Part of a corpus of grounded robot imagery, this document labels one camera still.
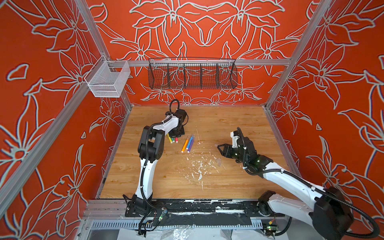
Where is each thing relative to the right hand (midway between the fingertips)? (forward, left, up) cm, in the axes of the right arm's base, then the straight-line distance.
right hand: (218, 146), depth 81 cm
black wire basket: (+46, +14, +17) cm, 51 cm away
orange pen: (+8, +19, -12) cm, 24 cm away
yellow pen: (+12, +29, -12) cm, 34 cm away
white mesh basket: (+41, +68, +18) cm, 82 cm away
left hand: (+17, +25, -13) cm, 32 cm away
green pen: (+12, +27, -12) cm, 32 cm away
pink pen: (+12, +25, -12) cm, 30 cm away
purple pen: (+9, +15, -13) cm, 22 cm away
